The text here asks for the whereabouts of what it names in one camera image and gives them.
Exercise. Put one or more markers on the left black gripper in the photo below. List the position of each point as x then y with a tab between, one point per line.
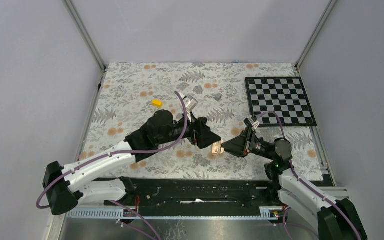
201	133

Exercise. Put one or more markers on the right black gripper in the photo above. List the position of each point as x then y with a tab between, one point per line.
242	145

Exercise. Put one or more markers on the pink earbud charging case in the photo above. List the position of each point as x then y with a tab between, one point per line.
217	148

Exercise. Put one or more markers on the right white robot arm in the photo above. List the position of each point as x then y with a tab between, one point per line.
332	218

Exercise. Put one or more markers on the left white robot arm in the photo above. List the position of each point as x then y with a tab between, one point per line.
66	186

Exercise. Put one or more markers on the small grey block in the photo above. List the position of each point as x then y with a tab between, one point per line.
218	97

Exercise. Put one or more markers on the yellow block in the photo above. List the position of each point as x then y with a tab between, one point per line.
157	103

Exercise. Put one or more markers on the black white checkerboard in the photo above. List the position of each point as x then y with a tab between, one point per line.
284	96

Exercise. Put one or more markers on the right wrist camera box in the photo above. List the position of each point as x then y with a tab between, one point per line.
253	122

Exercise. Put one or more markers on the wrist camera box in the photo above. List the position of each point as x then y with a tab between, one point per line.
190	103
253	122

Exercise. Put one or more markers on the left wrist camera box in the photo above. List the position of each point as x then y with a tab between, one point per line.
190	103

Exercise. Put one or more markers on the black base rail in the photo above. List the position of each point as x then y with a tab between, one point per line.
200	198

